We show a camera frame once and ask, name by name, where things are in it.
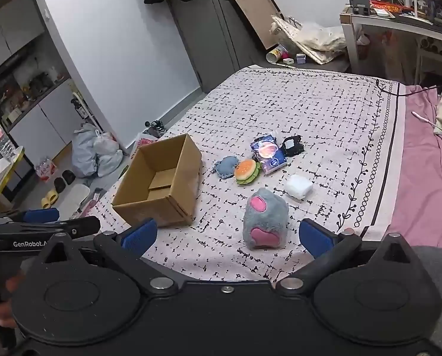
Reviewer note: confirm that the red-printed plastic bag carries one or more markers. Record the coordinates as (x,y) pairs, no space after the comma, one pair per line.
(143,144)

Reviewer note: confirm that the black framed board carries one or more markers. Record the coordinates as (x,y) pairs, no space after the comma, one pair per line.
(250,11)

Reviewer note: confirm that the brown cardboard box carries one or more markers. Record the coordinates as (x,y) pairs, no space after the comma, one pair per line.
(150,213)

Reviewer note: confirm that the pair of sneakers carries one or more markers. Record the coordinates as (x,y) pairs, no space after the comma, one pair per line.
(154,128)

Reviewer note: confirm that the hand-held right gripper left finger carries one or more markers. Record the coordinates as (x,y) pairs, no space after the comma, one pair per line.
(139,235)

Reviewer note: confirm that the white floor mat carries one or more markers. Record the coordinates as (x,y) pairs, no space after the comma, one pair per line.
(74,198)

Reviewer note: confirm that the paper snack cup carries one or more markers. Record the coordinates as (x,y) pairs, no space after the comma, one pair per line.
(274,55)

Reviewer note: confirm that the white black-printed blanket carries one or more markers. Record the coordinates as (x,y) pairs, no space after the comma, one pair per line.
(317,118)

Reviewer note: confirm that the small blue plush toy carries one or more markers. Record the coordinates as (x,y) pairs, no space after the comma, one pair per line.
(226,167)

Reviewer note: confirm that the cream tote bag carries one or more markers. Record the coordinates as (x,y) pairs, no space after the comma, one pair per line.
(317,37)

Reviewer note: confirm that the grey plush with pink hearts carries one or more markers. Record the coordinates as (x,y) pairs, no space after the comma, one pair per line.
(269,215)

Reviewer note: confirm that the dark glass bottle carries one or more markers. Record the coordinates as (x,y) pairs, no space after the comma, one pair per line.
(80,109)

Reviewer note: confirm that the white soft tissue pack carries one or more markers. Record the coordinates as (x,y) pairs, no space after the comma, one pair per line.
(298,186)

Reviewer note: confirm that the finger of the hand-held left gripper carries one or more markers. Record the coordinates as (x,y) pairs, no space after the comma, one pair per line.
(80,225)
(41,215)

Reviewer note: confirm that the white tied plastic bag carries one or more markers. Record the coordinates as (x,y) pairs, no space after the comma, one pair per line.
(106,144)

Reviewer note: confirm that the person's left hand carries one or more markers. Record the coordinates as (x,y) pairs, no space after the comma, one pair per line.
(2,313)

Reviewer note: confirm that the pink bed sheet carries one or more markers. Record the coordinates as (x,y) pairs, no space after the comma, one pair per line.
(428,193)

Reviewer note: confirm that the pack of water bottles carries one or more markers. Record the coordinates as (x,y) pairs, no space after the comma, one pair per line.
(45,170)

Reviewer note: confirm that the pale grey plastic bag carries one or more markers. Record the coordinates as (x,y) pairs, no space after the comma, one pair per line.
(110,163)

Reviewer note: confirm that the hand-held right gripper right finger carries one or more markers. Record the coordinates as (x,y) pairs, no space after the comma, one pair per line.
(315,237)

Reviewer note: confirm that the yellow-edged table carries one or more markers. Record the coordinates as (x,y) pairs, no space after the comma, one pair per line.
(9,167)

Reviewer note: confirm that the grey door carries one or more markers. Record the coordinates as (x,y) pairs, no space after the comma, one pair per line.
(206,44)

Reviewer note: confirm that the small purple box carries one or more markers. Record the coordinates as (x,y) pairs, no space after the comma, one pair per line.
(300,58)

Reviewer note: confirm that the black socks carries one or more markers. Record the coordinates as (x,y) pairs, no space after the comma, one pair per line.
(292,145)

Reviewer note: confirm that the yellow slipper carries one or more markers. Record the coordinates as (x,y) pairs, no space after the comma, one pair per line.
(45,202)
(53,195)

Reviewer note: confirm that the dark brown slipper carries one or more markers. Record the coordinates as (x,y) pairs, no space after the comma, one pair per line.
(59,185)
(68,177)

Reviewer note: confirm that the hamburger plush toy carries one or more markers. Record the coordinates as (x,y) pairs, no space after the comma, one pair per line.
(247,170)

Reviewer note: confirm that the white kitchen cabinet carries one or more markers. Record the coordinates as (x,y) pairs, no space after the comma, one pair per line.
(35,126)

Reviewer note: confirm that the large grey plastic bag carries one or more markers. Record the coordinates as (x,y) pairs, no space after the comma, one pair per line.
(81,152)

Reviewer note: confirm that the blue snack packet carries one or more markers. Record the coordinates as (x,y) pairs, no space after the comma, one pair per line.
(269,154)

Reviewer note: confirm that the white desk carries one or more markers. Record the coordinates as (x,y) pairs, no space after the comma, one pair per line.
(391,22)

